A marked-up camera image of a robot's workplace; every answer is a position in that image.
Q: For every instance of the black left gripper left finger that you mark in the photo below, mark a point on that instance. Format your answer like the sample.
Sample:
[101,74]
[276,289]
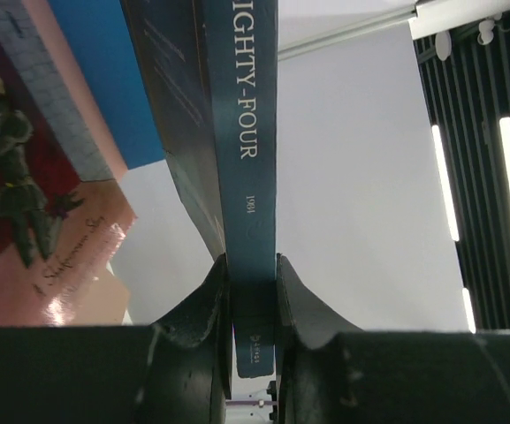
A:
[174,370]

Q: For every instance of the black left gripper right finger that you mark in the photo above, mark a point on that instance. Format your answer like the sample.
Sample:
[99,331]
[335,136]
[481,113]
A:
[330,371]

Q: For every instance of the red castle cover book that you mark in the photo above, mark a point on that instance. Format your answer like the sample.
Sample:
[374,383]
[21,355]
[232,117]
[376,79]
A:
[63,214]

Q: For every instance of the Nineteen Eighty-Four dark book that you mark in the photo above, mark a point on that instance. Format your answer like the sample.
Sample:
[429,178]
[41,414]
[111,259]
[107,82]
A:
[210,72]

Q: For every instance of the blue pink yellow bookshelf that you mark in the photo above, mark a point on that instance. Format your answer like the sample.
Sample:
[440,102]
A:
[96,34]

